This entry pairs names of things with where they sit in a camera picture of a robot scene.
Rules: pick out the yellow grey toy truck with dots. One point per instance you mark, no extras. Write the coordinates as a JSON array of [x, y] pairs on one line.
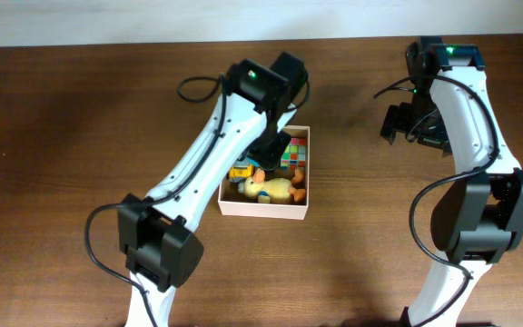
[[240, 170]]

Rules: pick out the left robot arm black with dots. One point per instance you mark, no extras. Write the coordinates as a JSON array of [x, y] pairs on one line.
[[157, 232]]

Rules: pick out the multicolour puzzle cube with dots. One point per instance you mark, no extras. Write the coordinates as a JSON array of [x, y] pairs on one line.
[[295, 155]]

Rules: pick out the yellow plush dog toy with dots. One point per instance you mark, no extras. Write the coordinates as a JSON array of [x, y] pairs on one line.
[[276, 191]]

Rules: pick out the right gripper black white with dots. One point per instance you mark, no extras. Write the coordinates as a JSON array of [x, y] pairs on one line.
[[395, 121]]

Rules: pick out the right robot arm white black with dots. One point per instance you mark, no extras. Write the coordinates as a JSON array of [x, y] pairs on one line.
[[467, 221]]

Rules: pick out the open cardboard box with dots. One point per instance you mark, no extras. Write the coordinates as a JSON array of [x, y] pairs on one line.
[[233, 203]]

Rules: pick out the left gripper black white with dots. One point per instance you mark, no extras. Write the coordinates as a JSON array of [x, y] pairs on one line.
[[271, 162]]

